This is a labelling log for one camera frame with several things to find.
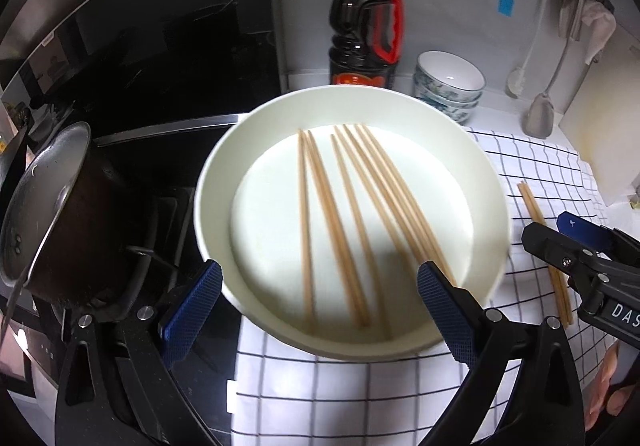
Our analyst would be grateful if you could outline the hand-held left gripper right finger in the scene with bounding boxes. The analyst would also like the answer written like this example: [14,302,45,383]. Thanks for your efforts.
[416,261,587,446]

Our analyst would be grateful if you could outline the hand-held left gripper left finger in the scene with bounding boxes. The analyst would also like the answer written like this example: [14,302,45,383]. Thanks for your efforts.
[52,259,224,446]

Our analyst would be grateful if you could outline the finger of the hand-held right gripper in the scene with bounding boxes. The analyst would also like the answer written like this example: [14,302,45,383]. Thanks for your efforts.
[521,221,609,278]
[556,211,640,270]

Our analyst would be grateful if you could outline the white round plate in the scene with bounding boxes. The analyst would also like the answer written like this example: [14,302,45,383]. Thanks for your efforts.
[194,84,512,362]

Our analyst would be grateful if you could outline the person's right hand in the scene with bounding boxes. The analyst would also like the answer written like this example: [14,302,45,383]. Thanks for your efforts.
[585,343,635,433]

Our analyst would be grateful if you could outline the white cutting board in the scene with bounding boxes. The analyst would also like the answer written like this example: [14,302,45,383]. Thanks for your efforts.
[559,21,640,207]

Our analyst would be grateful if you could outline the grey hanging spatula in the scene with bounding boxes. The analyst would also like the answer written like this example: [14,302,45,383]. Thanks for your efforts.
[522,0,586,137]

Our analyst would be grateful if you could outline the white black checked cloth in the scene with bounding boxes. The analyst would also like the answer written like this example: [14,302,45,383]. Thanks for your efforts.
[227,126,616,446]

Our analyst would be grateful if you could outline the black glass gas stove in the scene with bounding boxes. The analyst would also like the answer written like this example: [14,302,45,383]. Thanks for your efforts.
[0,111,261,446]

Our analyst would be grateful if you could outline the blue patterned white bowl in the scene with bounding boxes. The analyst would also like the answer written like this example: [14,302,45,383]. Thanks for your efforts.
[414,50,487,97]
[414,86,483,110]
[417,99,476,124]

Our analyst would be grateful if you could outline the white hanging spoon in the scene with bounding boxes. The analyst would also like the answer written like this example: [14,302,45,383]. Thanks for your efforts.
[506,0,548,100]

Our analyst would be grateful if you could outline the metal saucepan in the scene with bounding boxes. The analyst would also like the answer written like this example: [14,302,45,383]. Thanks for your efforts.
[0,121,151,357]

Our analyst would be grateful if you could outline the white hanging rag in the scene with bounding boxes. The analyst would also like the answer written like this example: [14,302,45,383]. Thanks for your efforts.
[560,0,617,63]

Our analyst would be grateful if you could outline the dark soy sauce bottle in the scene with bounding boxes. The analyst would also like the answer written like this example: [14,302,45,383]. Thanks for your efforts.
[327,0,405,90]

